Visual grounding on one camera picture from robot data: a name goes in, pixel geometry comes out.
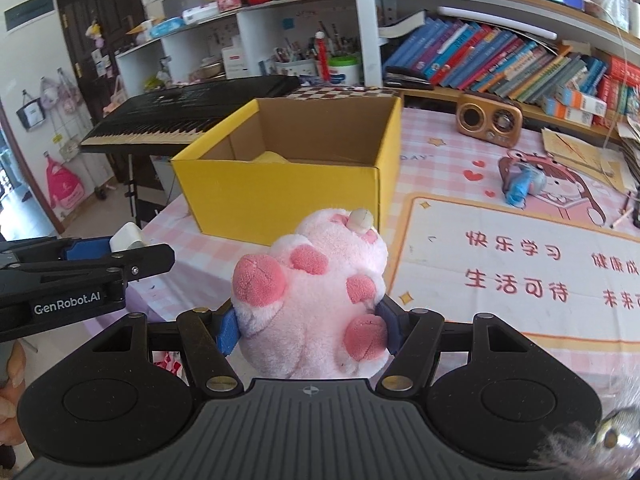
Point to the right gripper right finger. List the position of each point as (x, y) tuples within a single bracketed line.
[(412, 340)]

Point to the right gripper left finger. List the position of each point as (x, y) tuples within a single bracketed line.
[(208, 338)]

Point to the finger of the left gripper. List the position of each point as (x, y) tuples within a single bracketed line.
[(51, 249), (134, 264)]

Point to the white charger plug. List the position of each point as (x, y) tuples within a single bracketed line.
[(129, 236)]

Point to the pink plush pig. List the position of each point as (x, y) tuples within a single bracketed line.
[(306, 306)]

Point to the person left hand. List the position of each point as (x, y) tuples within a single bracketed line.
[(13, 368)]

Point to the pink backpack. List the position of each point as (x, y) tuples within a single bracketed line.
[(65, 189)]

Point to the black electronic keyboard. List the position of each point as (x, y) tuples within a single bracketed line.
[(164, 122)]

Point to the pink checkered tablecloth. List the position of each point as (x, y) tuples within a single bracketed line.
[(563, 270)]

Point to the yellow cardboard box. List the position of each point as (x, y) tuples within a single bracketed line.
[(259, 172)]

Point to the blue toy figure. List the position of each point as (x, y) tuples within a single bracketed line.
[(523, 180)]

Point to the brown retro radio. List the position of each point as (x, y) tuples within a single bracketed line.
[(489, 118)]

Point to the checkered chess board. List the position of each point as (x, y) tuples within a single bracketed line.
[(339, 92)]

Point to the white green-lid jar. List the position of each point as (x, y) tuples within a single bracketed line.
[(344, 70)]

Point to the stack of papers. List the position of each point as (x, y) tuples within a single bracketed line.
[(629, 132)]

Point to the orange white medicine box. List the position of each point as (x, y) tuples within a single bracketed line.
[(581, 101)]

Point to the white bookshelf unit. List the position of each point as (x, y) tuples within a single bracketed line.
[(260, 30)]

